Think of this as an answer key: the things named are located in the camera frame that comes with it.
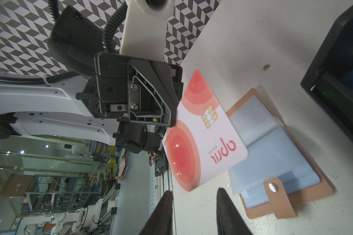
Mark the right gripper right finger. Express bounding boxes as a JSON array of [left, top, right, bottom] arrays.
[[216, 188, 252, 235]]

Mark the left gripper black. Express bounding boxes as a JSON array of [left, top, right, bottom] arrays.
[[76, 52, 183, 127]]

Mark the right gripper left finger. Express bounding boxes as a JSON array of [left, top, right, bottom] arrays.
[[139, 191, 174, 235]]

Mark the white red circle card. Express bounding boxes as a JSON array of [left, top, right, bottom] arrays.
[[162, 70, 249, 196]]

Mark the tan leather card holder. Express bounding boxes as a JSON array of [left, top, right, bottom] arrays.
[[227, 89, 334, 219]]

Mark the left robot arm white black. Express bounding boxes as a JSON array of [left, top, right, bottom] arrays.
[[0, 1, 183, 153]]

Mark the black plastic bin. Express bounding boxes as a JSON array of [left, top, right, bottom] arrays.
[[301, 5, 353, 142]]

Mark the aluminium mounting rail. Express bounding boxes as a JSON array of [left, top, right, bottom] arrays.
[[145, 170, 177, 235]]

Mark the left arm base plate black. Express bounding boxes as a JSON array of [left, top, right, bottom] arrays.
[[148, 150, 168, 177]]

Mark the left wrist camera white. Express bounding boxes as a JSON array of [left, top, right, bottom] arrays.
[[120, 0, 175, 62]]

